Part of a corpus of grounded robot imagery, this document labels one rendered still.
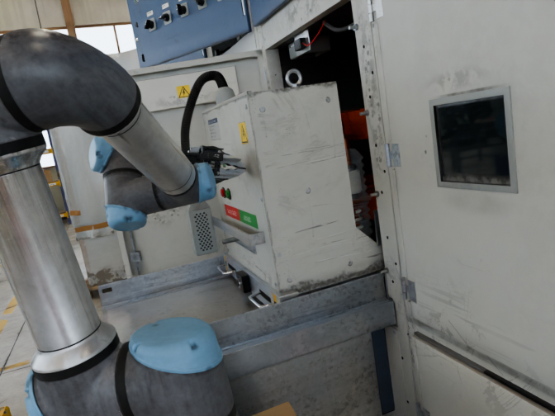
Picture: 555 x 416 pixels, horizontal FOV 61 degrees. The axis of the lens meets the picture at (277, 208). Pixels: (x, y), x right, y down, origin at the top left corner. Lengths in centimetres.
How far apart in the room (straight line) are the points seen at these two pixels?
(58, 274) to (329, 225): 67
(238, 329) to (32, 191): 59
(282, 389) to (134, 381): 54
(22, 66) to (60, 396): 41
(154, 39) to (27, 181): 158
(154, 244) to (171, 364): 118
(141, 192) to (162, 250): 88
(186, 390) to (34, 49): 45
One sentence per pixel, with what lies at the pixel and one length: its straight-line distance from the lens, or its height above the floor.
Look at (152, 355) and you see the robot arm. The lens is 66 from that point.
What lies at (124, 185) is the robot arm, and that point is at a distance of 96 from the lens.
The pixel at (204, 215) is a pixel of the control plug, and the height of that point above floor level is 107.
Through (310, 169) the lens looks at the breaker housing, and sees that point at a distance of 111.
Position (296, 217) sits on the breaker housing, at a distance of 111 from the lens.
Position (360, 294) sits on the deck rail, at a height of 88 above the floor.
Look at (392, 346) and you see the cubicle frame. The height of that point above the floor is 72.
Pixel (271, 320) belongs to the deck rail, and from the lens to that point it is 110.
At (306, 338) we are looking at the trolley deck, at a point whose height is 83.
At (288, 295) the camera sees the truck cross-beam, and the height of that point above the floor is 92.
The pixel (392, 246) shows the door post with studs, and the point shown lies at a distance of 114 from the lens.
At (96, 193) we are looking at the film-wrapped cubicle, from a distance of 477.
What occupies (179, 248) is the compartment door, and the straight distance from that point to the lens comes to 179.
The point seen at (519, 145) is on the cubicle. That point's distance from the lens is 78.
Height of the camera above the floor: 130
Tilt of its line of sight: 9 degrees down
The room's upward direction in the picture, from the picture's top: 9 degrees counter-clockwise
